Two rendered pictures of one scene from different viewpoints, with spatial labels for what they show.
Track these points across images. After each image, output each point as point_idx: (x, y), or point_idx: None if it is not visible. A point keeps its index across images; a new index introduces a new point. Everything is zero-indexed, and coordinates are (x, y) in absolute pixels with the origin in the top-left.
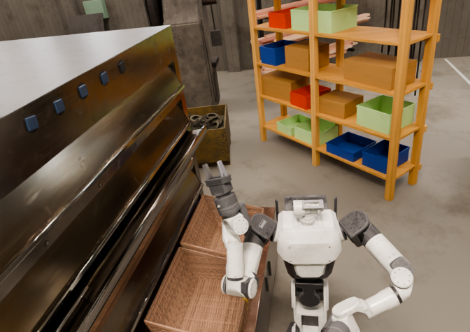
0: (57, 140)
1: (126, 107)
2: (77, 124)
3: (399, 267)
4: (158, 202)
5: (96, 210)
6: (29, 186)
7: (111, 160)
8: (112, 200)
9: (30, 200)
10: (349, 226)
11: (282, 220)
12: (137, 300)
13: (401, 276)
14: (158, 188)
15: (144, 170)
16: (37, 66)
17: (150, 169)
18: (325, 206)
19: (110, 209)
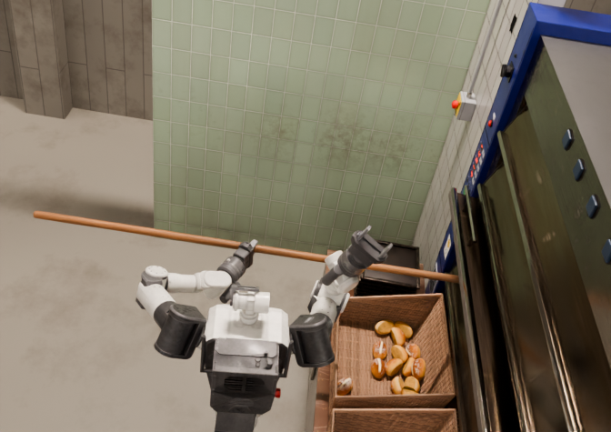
0: (560, 185)
1: (598, 350)
2: (571, 211)
3: (155, 275)
4: (475, 367)
5: (526, 288)
6: (546, 173)
7: (535, 278)
8: (525, 317)
9: (537, 174)
10: (195, 311)
11: (281, 325)
12: (468, 396)
13: (157, 270)
14: (502, 419)
15: (535, 408)
16: None
17: (534, 429)
18: (218, 344)
19: (520, 312)
